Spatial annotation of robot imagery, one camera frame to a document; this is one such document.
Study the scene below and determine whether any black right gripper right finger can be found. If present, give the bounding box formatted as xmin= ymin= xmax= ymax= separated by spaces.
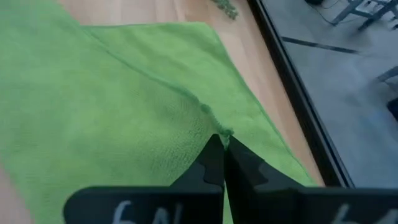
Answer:
xmin=224 ymin=136 xmax=398 ymax=224

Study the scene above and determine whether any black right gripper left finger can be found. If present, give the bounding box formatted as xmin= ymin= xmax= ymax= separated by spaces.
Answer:
xmin=63 ymin=133 xmax=225 ymax=224

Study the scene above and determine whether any green microfiber towel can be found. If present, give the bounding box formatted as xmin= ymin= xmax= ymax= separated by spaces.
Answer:
xmin=0 ymin=0 xmax=318 ymax=224

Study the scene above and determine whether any potted succulent plant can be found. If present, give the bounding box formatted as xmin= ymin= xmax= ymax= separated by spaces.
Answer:
xmin=211 ymin=0 xmax=239 ymax=21

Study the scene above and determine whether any grey desk leg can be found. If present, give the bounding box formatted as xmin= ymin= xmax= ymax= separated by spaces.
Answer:
xmin=329 ymin=0 xmax=398 ymax=32

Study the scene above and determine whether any black aluminium table frame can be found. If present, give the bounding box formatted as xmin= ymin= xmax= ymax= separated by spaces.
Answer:
xmin=247 ymin=0 xmax=355 ymax=189

